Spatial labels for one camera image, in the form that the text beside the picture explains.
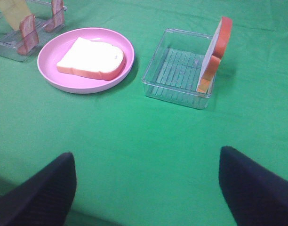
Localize bread slice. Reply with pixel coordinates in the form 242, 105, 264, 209
56, 37, 126, 81
196, 16, 232, 93

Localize yellow cheese slice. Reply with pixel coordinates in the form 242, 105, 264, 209
0, 0, 32, 31

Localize clear left ingredient tray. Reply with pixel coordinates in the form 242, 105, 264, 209
0, 0, 64, 62

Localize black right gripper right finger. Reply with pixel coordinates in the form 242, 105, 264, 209
218, 146, 288, 226

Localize pink round plate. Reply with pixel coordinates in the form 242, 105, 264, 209
37, 27, 135, 94

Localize clear right bread tray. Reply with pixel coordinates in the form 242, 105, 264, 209
142, 29, 214, 110

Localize bacon strip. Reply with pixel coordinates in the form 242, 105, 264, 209
45, 0, 64, 32
17, 14, 39, 55

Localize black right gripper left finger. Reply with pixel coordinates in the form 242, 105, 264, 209
0, 152, 77, 226

